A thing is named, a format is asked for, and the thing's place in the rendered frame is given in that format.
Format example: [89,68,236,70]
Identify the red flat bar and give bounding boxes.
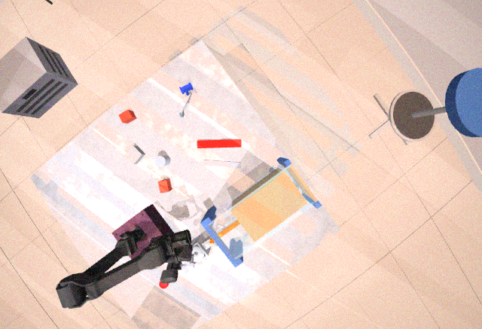
[197,139,241,148]

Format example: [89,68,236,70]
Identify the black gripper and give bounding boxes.
[160,255,182,284]

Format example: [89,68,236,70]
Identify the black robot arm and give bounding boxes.
[56,226,192,309]

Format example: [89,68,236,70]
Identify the grey cylinder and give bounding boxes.
[154,156,171,167]

